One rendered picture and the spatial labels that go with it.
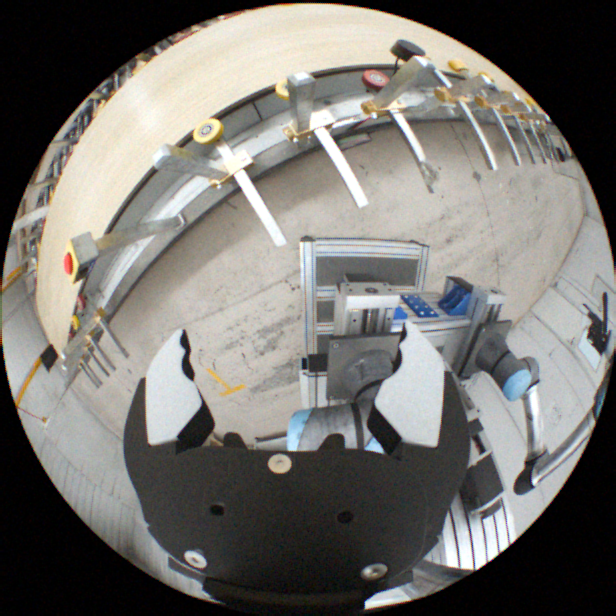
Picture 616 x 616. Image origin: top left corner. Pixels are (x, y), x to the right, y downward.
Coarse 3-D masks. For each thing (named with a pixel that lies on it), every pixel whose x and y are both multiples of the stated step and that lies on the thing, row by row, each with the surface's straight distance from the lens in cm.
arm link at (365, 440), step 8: (368, 392) 46; (376, 392) 46; (360, 400) 47; (368, 400) 45; (352, 408) 43; (360, 408) 43; (368, 408) 43; (360, 416) 42; (360, 424) 41; (360, 432) 41; (368, 432) 42; (360, 440) 42; (368, 440) 42; (360, 448) 44; (368, 448) 43; (376, 448) 42
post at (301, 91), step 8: (304, 72) 39; (288, 80) 40; (296, 80) 38; (304, 80) 38; (312, 80) 38; (288, 88) 43; (296, 88) 38; (304, 88) 39; (312, 88) 41; (296, 96) 41; (304, 96) 42; (312, 96) 44; (296, 104) 44; (304, 104) 45; (312, 104) 47; (296, 112) 48; (304, 112) 49; (296, 120) 53; (304, 120) 54; (296, 128) 59; (304, 128) 59
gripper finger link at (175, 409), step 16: (176, 336) 13; (160, 352) 12; (176, 352) 11; (160, 368) 11; (176, 368) 10; (192, 368) 12; (160, 384) 10; (176, 384) 9; (192, 384) 9; (160, 400) 9; (176, 400) 9; (192, 400) 8; (160, 416) 9; (176, 416) 8; (192, 416) 8; (208, 416) 9; (160, 432) 8; (176, 432) 8; (192, 432) 8; (208, 432) 9
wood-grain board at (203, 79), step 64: (192, 64) 91; (256, 64) 75; (320, 64) 73; (384, 64) 82; (448, 64) 112; (128, 128) 91; (192, 128) 67; (64, 192) 138; (128, 192) 77; (64, 320) 168
